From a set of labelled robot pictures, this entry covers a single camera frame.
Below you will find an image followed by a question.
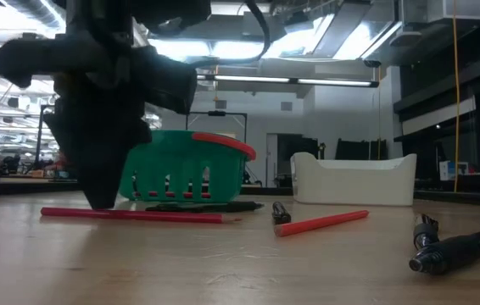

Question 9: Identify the green basket with orange handles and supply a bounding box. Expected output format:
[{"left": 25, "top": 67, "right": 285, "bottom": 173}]
[{"left": 119, "top": 129, "right": 257, "bottom": 203}]

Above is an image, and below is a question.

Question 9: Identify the long dark red pencil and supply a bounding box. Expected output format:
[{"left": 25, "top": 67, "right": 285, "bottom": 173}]
[{"left": 39, "top": 206, "right": 243, "bottom": 225}]

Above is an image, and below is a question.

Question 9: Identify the small black gantry frame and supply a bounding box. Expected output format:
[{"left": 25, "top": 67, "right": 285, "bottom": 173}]
[{"left": 184, "top": 109, "right": 248, "bottom": 133}]

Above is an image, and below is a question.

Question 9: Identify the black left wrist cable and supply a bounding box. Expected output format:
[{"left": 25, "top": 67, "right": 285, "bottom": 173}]
[{"left": 197, "top": 0, "right": 271, "bottom": 69}]

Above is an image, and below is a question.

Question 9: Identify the long ceiling light strip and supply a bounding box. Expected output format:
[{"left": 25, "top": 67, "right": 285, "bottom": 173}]
[{"left": 195, "top": 74, "right": 380, "bottom": 89}]

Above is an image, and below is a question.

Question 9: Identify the white ceiling unit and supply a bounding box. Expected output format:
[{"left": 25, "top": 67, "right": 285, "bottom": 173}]
[{"left": 426, "top": 0, "right": 480, "bottom": 23}]

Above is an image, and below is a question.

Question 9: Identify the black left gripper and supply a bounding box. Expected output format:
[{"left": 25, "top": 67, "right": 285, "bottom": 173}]
[{"left": 0, "top": 25, "right": 152, "bottom": 209}]

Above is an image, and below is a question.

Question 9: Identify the bright ceiling light panel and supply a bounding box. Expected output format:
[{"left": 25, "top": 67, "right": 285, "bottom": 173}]
[{"left": 148, "top": 37, "right": 266, "bottom": 61}]

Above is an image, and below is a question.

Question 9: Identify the white plastic bin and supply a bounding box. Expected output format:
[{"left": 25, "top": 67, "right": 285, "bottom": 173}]
[{"left": 289, "top": 151, "right": 418, "bottom": 208}]

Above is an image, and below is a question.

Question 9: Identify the orange pencil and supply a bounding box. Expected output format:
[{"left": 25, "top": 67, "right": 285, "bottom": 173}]
[{"left": 273, "top": 209, "right": 371, "bottom": 238}]

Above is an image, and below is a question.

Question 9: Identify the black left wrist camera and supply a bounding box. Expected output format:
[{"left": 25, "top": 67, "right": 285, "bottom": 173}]
[{"left": 137, "top": 45, "right": 198, "bottom": 114}]

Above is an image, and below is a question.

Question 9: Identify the yellow extension cable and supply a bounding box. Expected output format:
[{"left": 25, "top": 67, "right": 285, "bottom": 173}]
[{"left": 452, "top": 0, "right": 461, "bottom": 192}]

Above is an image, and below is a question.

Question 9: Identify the background work table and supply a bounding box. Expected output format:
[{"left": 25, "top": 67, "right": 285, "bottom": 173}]
[{"left": 0, "top": 175, "right": 80, "bottom": 198}]

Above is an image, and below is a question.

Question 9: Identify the white and blue box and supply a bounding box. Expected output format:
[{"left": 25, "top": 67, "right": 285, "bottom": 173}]
[{"left": 438, "top": 159, "right": 470, "bottom": 182}]

